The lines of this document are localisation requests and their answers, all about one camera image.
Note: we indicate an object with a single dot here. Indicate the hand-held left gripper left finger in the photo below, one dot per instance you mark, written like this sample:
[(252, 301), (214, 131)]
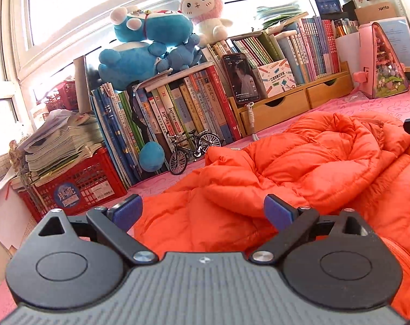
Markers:
[(127, 210)]

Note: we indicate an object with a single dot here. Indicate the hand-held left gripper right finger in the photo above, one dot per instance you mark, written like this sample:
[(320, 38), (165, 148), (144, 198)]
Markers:
[(279, 213)]

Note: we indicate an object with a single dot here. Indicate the orange puffer jacket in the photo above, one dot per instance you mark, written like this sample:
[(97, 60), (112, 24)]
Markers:
[(310, 162)]

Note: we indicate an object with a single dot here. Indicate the red plastic crate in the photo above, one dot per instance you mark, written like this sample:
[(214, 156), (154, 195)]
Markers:
[(86, 189)]

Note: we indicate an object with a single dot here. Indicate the blue plush ball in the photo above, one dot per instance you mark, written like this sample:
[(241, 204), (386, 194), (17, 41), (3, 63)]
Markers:
[(151, 157)]

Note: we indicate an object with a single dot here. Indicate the pink triangular house model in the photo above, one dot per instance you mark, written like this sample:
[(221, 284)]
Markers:
[(384, 64)]

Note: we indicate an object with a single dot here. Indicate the white framed notice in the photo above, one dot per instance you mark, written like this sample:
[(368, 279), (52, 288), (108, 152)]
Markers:
[(403, 40)]

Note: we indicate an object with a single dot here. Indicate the miniature black bicycle model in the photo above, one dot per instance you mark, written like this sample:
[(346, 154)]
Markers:
[(191, 150)]

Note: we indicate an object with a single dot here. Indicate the stack of magazines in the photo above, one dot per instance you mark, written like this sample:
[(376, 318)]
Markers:
[(59, 145)]

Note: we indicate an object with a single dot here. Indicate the white pen box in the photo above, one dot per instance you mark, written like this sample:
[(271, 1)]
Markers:
[(347, 50)]

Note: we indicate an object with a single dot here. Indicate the wooden drawer organizer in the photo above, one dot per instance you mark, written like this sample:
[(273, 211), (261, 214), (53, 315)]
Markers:
[(279, 108)]

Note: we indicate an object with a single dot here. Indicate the brown hanging ornament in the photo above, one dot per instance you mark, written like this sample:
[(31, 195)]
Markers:
[(18, 162)]

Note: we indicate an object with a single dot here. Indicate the brown cardboard box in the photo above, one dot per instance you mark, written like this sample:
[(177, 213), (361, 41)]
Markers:
[(374, 12)]

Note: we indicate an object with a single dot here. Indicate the row of pink-spined books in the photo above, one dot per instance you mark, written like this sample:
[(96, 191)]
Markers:
[(313, 50)]

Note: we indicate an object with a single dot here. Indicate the red mesh basket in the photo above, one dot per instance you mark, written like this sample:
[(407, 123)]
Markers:
[(62, 96)]

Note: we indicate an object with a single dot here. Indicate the grey flat board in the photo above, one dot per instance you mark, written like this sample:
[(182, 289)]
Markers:
[(81, 84)]

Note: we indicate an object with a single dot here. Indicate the white pencil print box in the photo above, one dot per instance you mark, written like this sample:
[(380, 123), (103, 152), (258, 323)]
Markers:
[(277, 79)]

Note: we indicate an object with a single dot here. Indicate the black smartphone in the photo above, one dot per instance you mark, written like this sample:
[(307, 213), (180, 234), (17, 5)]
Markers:
[(241, 79)]

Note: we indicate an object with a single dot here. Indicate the blue whale plush toy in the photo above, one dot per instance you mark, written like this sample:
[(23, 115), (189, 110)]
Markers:
[(123, 64)]

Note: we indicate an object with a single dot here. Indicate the white plastic file holder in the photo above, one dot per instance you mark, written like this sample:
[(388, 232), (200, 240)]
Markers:
[(283, 35)]

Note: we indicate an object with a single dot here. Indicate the row of thin green books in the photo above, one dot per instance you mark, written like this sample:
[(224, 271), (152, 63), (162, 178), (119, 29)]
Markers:
[(255, 49)]

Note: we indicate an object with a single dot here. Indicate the stack of green folders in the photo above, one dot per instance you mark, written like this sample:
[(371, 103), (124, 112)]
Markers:
[(279, 15)]

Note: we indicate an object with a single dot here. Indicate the blue cat plush toy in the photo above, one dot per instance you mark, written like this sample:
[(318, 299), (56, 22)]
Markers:
[(164, 27)]

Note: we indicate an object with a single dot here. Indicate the pink white rabbit plush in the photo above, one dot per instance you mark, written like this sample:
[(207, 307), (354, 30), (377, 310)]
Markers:
[(201, 10)]

